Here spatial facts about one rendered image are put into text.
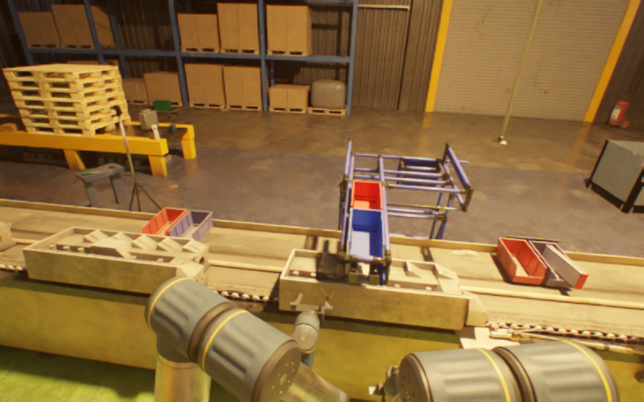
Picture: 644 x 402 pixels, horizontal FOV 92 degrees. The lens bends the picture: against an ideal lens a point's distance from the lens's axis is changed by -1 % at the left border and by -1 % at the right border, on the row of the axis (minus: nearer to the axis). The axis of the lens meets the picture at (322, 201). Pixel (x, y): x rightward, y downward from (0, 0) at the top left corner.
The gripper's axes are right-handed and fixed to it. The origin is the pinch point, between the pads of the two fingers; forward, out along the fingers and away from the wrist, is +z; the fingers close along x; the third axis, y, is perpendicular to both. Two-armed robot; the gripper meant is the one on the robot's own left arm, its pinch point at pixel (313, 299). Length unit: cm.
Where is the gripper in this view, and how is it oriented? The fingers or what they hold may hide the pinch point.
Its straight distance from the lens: 164.0
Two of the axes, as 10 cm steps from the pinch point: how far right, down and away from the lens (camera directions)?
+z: 1.1, -2.9, 9.5
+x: -9.9, -0.8, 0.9
